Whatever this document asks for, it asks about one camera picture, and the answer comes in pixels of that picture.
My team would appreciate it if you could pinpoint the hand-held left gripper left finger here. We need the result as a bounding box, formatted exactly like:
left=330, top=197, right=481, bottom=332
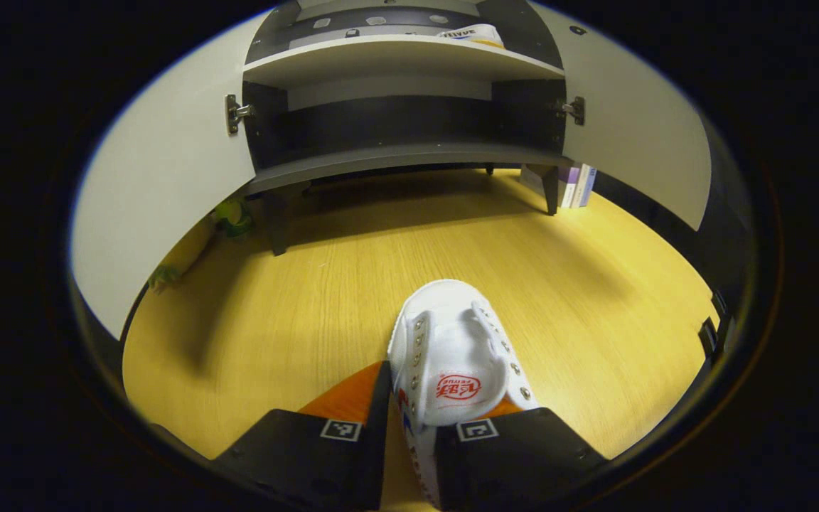
left=214, top=359, right=392, bottom=511

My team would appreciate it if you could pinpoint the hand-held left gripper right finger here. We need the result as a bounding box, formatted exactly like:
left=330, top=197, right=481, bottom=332
left=434, top=398, right=609, bottom=511

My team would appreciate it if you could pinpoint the white canvas shoe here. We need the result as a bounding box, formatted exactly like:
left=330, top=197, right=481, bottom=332
left=437, top=23, right=506, bottom=49
left=387, top=279, right=542, bottom=509

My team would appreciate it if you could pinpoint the white shoe cabinet door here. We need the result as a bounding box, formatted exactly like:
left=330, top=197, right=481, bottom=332
left=70, top=11, right=272, bottom=341
left=527, top=0, right=712, bottom=232

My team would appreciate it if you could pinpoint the grey white shoe cabinet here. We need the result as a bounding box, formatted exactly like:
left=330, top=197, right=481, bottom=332
left=242, top=0, right=570, bottom=257

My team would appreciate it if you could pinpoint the yellow green toy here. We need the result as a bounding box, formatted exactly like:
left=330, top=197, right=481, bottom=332
left=148, top=199, right=255, bottom=294

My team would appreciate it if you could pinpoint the purple book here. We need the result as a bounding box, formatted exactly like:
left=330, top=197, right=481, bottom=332
left=559, top=165, right=581, bottom=208

